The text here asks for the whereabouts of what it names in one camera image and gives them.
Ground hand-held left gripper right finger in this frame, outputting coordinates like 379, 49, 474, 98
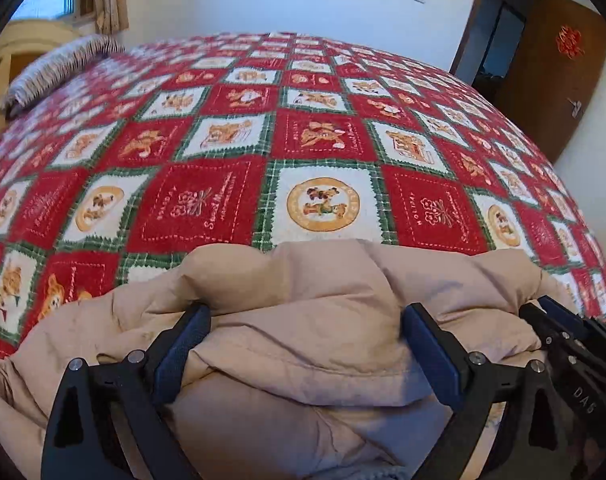
402, 302, 559, 480

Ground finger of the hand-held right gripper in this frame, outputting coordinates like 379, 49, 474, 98
520, 302, 584, 361
537, 295, 606, 356

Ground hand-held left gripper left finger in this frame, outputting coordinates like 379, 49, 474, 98
40, 302, 213, 480

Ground light quilted puffer jacket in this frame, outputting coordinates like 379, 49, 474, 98
0, 238, 559, 480

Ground brown wooden door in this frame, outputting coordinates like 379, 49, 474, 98
498, 0, 606, 163

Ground red checked printed blanket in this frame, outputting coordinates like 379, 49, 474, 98
0, 31, 606, 361

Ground red paper door decoration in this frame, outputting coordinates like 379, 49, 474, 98
556, 25, 584, 58

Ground striped pillow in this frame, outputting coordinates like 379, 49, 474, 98
0, 34, 126, 118

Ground cream wooden headboard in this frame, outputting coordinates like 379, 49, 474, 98
0, 19, 84, 136

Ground dark wooden door frame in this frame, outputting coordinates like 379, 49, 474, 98
448, 0, 554, 91

